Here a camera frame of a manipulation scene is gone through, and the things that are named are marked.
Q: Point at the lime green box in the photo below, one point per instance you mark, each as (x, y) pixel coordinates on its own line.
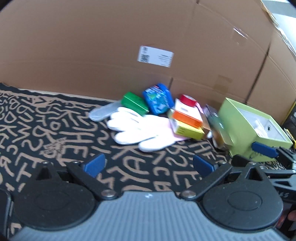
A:
(252, 129)

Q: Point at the white shipping label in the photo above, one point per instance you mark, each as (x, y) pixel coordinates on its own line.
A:
(156, 56)

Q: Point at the black tan letter-print mat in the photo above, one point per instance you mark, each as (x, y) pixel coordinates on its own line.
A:
(57, 139)

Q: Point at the orange box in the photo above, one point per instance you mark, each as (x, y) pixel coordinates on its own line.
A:
(187, 113)

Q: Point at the person's right hand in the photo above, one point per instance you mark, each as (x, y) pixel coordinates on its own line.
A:
(291, 216)

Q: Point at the red tape roll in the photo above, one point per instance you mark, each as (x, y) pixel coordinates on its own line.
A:
(187, 100)

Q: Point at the taped cardboard box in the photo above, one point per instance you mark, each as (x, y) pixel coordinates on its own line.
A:
(277, 76)

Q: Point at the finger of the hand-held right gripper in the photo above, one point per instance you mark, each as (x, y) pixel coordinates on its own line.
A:
(264, 148)
(282, 176)

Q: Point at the black flat object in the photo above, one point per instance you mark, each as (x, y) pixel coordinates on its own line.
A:
(4, 208)

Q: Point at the black yellow box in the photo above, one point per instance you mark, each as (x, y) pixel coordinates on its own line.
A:
(290, 122)

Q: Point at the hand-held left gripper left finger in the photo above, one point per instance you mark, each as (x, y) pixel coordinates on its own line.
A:
(94, 163)

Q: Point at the blue box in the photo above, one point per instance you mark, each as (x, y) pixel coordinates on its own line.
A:
(158, 98)

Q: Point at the clear plastic cup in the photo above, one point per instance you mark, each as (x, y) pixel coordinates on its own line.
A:
(101, 112)

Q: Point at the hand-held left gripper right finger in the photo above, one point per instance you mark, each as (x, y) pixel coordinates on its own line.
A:
(203, 163)

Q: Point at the large cardboard box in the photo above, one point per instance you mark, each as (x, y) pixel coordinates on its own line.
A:
(92, 46)

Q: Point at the white glove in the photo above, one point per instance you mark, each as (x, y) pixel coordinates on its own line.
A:
(138, 129)

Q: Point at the dark olive box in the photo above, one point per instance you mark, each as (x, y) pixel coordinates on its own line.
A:
(215, 120)

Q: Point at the slim brown box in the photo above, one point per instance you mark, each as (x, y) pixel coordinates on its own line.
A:
(206, 127)

